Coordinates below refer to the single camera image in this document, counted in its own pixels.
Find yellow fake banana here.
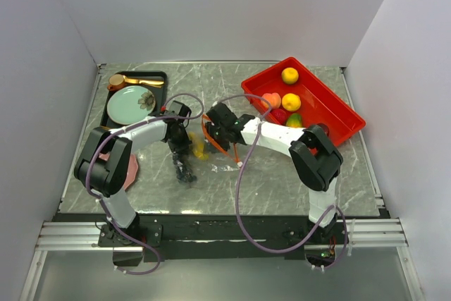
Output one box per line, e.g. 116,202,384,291
188,132,208,161

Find small brown cup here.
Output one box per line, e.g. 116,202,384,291
107,73,126,92

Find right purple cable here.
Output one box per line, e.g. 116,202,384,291
213,94,350,270

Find dark red fake apple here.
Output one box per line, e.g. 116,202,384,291
318,123,330,136

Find red fake strawberry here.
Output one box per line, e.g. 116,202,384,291
271,109,288,125

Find clear zip top bag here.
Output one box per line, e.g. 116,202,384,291
184,113,242,168

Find dark fake grapes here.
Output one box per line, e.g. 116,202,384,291
169,142,197,183

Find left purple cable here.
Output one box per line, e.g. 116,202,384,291
85,93,205,276

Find purple cable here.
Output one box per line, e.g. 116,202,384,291
85,93,205,276
213,94,350,270

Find teal flower plate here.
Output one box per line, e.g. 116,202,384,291
106,85,156,125

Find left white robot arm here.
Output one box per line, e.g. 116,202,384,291
74,101,197,246

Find red plastic bin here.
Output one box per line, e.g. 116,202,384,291
241,57,366,146

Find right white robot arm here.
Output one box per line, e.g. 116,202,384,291
202,112,343,243

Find pink dotted plate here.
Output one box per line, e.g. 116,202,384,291
99,153,139,191

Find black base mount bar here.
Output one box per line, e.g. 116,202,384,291
98,214,348,266

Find fake peach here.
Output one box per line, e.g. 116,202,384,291
261,92,281,109

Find aluminium frame rail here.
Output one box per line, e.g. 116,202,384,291
35,219,409,251

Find fake orange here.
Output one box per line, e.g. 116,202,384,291
281,93,302,112

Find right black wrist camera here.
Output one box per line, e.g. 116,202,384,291
206,102,237,128

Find gold spoon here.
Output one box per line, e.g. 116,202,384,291
123,75,165,88

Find yellow green fake mango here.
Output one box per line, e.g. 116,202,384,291
281,67,299,85

